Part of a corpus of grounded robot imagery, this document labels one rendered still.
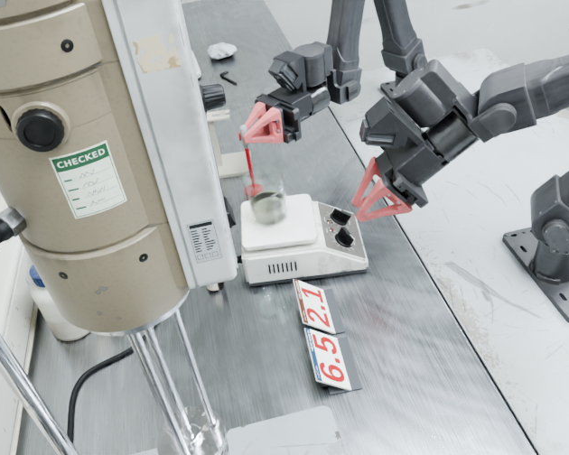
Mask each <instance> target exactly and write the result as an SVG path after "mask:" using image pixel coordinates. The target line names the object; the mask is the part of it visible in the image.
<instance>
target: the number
mask: <svg viewBox="0 0 569 455"><path fill-rule="evenodd" d="M310 332H311V335H312V342H313V345H314V349H315V354H316V357H317V361H318V365H319V369H320V372H321V376H322V380H326V381H329V382H332V383H335V384H338V385H344V386H347V387H348V385H347V381H346V378H345V375H344V372H343V368H342V365H341V362H340V356H339V352H338V350H337V346H336V343H335V339H334V338H331V337H328V336H325V335H322V334H320V333H318V332H315V331H312V330H310Z"/></svg>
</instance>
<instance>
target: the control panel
mask: <svg viewBox="0 0 569 455"><path fill-rule="evenodd" d="M318 207H319V211H320V216H321V222H322V230H323V234H324V239H325V245H326V247H328V248H331V249H334V250H337V251H341V252H343V253H347V254H350V255H355V256H358V257H362V258H366V257H365V253H364V249H363V245H362V243H361V239H360V235H359V230H358V226H357V222H356V219H355V216H354V214H352V213H350V214H351V217H350V220H349V221H348V223H347V224H346V225H345V226H342V225H339V224H337V223H335V222H334V221H333V220H332V219H331V212H332V211H333V209H334V208H333V207H330V206H327V205H324V204H321V203H319V202H318ZM348 213H349V212H348ZM328 220H331V222H332V223H329V222H328ZM341 227H345V228H346V229H348V231H349V232H350V233H351V234H352V235H353V236H354V237H355V241H354V243H353V245H352V246H351V247H345V246H341V245H340V244H339V243H338V242H337V241H336V239H335V235H336V234H337V233H338V232H339V231H340V229H341ZM330 228H333V229H334V231H330Z"/></svg>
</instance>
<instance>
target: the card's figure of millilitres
mask: <svg viewBox="0 0 569 455"><path fill-rule="evenodd" d="M298 282H299V281H298ZM299 285H300V289H301V294H302V297H303V304H304V308H305V311H306V315H307V320H308V322H310V323H313V324H316V325H319V326H322V327H324V328H326V329H329V330H331V324H330V320H329V316H328V313H327V310H326V307H325V303H324V300H323V297H322V291H321V290H320V289H318V288H315V287H313V286H310V285H308V284H306V283H302V282H299Z"/></svg>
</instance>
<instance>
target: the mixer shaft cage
mask: <svg viewBox="0 0 569 455"><path fill-rule="evenodd" d="M172 318H173V323H174V326H175V328H176V330H177V333H178V336H179V339H180V342H181V344H182V348H183V351H184V354H185V357H186V359H187V362H188V365H189V368H190V370H191V374H192V377H193V380H194V383H195V385H196V388H197V390H198V393H199V396H200V399H201V403H202V406H189V407H186V408H184V406H183V404H182V400H181V398H180V395H179V393H178V390H177V388H176V385H175V383H174V381H173V377H172V374H171V372H170V369H169V367H168V365H167V362H166V360H165V357H164V354H163V351H162V349H161V346H160V343H159V341H158V338H157V337H156V334H155V332H154V327H152V328H149V329H147V330H143V332H144V334H145V337H146V339H147V342H148V344H149V347H150V349H151V350H152V353H153V355H154V359H155V362H156V364H157V366H158V368H159V371H160V373H161V376H162V378H163V381H164V383H165V386H166V388H167V391H168V393H169V396H170V397H171V400H172V402H173V406H174V408H175V411H176V413H173V410H172V407H171V406H170V403H169V401H168V399H167V396H166V394H165V392H164V390H163V386H162V384H161V381H160V379H159V376H158V375H157V373H156V370H155V368H154V364H153V361H152V359H151V358H150V355H149V353H148V350H147V348H146V345H145V343H144V340H143V338H142V335H141V333H140V332H137V333H134V334H129V335H127V338H128V340H129V342H130V344H131V347H132V349H133V351H134V352H135V356H136V358H137V361H138V363H139V365H140V367H141V369H142V371H143V373H144V376H145V379H146V381H147V384H148V385H149V387H150V389H151V392H152V394H153V396H154V400H155V401H156V403H157V406H158V408H159V410H160V413H161V415H162V417H163V420H164V423H163V425H162V427H161V429H160V431H159V432H158V435H157V439H156V449H157V452H158V455H229V443H228V440H227V434H226V428H225V425H224V422H223V421H222V419H221V417H220V416H219V415H218V414H217V413H216V412H215V411H213V410H212V409H211V407H210V402H209V398H208V396H207V393H206V390H205V387H204V384H203V382H202V379H201V374H200V371H199V369H198V366H197V363H196V360H195V357H194V355H193V352H192V349H191V344H190V341H189V339H188V336H187V333H186V330H185V328H184V325H183V322H182V317H181V314H180V312H179V309H177V310H176V311H175V312H174V313H173V314H172Z"/></svg>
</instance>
